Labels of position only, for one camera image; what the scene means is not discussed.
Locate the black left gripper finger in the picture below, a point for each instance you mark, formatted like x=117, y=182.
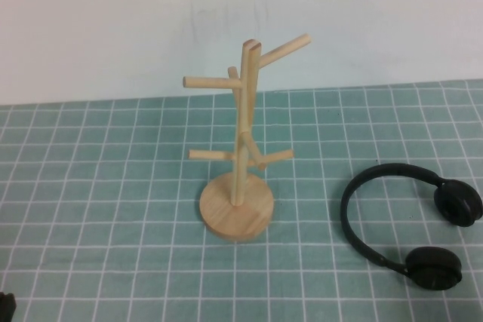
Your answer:
x=7, y=308

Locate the black over-ear headphones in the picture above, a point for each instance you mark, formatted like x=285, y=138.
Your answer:
x=434, y=267

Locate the wooden tree-shaped headphone stand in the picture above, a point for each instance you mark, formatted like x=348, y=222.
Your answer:
x=243, y=129

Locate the green white-grid tablecloth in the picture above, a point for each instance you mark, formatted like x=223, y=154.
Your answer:
x=113, y=205

